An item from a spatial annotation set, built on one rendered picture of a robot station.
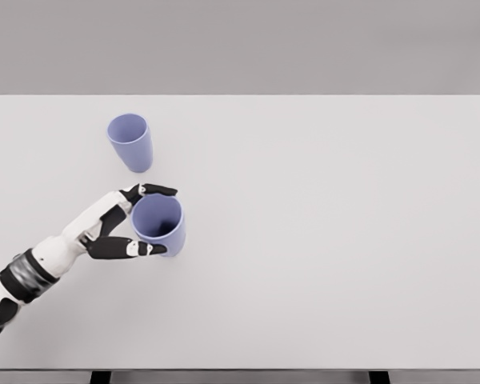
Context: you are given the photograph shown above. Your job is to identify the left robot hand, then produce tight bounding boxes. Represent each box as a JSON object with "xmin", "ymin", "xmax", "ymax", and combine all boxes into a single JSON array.
[{"xmin": 61, "ymin": 183, "xmax": 178, "ymax": 260}]

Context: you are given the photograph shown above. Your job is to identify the blue plastic cup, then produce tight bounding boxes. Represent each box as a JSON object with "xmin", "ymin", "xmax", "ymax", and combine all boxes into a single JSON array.
[
  {"xmin": 130, "ymin": 194, "xmax": 186, "ymax": 258},
  {"xmin": 106, "ymin": 114, "xmax": 154, "ymax": 174}
]

